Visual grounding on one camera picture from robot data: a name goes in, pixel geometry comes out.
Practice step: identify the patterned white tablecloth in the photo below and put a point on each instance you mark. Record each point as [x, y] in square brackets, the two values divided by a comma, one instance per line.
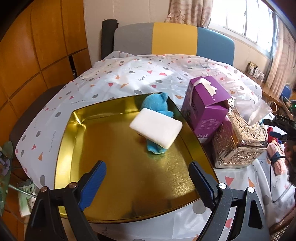
[119, 75]

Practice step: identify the snack packets on sill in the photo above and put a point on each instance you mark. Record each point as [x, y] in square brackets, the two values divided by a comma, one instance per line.
[254, 71]

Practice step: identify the black rolled mat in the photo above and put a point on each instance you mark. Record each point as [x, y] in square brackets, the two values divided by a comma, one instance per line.
[107, 36]

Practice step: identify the purple ornament on stand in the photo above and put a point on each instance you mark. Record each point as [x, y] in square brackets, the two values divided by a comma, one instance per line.
[5, 164]

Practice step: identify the green white paper packets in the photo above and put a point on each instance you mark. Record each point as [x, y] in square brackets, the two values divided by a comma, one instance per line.
[26, 202]

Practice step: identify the ornate silver tissue box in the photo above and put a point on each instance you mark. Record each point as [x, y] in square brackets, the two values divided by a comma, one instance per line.
[236, 144]

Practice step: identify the gold metal tray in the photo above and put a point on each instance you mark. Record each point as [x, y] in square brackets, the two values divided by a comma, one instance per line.
[138, 184]

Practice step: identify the blue plush bear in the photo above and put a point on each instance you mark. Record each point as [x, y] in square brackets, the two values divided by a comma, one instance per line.
[158, 103]

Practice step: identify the purple tissue box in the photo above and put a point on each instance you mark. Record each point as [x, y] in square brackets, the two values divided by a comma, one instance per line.
[205, 106]

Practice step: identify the grey yellow blue sofa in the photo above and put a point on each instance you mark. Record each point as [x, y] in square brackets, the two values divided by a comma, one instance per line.
[170, 38]

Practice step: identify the clear plastic bag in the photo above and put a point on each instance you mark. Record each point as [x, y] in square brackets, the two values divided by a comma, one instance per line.
[252, 111]

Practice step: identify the right hand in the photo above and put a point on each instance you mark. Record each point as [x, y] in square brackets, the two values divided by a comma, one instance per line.
[290, 160]

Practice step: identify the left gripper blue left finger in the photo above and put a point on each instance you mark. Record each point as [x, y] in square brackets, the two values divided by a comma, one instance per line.
[89, 184]

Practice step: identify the beige patterned curtain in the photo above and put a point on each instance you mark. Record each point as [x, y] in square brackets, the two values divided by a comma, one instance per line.
[190, 12]

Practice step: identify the white foam sponge block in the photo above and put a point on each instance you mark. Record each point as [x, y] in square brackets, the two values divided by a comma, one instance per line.
[156, 127]

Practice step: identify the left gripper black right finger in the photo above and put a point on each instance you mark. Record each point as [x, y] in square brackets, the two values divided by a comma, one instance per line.
[205, 185]

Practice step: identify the pink striped cloth item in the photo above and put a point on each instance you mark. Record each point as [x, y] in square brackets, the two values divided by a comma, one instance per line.
[276, 152]

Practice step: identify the green glass side table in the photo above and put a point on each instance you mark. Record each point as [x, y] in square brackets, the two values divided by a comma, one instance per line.
[6, 149]

